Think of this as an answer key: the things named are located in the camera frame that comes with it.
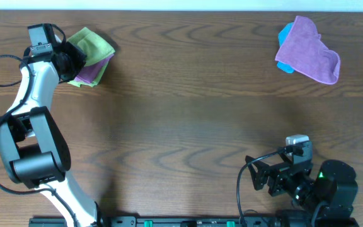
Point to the light green microfiber cloth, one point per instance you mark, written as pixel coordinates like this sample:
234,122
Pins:
95,47

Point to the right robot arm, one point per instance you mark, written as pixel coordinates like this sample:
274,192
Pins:
326,200

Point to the large purple cloth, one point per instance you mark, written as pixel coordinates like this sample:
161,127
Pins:
304,51

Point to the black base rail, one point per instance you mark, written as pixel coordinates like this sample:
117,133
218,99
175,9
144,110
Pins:
130,221

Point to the folded green cloth under purple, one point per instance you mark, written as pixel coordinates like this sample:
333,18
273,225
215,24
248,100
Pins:
90,83

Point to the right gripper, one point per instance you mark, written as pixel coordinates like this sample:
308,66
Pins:
278,176

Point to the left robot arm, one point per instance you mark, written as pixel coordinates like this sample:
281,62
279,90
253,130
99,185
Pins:
32,148

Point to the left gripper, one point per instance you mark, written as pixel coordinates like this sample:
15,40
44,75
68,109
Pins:
75,56

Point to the blue cloth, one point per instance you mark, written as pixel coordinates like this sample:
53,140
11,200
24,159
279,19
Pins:
281,38

